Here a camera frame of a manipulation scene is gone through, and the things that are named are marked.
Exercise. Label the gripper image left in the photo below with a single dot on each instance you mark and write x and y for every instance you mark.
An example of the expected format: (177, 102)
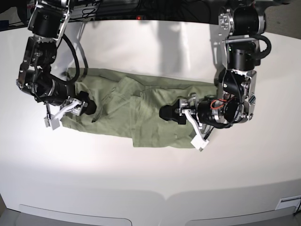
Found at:
(54, 93)

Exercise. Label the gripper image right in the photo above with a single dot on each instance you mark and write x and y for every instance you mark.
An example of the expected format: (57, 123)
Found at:
(218, 113)

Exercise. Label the green T-shirt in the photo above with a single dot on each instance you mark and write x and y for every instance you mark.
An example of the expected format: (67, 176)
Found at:
(127, 105)

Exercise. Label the black power strip red light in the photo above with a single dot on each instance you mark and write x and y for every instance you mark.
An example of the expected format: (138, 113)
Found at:
(122, 17)

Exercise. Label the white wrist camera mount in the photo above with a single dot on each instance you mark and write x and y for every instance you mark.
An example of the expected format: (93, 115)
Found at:
(61, 113)
(195, 129)

